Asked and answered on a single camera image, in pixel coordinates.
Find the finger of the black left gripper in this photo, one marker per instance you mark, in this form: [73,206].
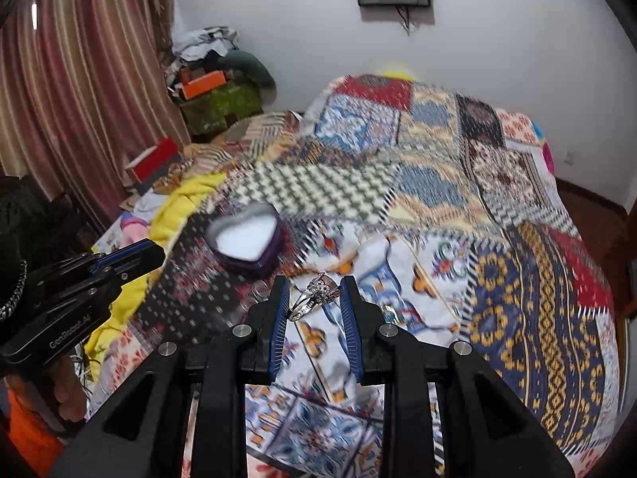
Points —
[130,262]

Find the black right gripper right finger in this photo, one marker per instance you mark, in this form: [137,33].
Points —
[487,431]

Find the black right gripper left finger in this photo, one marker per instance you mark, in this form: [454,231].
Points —
[185,400]

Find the left hand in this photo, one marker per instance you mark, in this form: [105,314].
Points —
[67,388]

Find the pink cloth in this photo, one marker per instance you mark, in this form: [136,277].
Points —
[133,229]

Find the yellow blanket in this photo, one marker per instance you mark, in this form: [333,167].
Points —
[164,229]

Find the red flat box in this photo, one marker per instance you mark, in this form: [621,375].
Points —
[146,163]

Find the purple heart-shaped tin box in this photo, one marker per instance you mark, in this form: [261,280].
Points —
[249,241]

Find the striped brown curtain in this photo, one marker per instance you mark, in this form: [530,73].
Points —
[83,91]

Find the brown striped blanket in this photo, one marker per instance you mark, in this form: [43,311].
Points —
[242,143]

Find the orange box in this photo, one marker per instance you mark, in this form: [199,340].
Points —
[196,87]

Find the patchwork patterned bedspread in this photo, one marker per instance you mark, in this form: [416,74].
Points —
[446,212]

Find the dark grey pillow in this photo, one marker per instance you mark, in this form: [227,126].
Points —
[250,66]

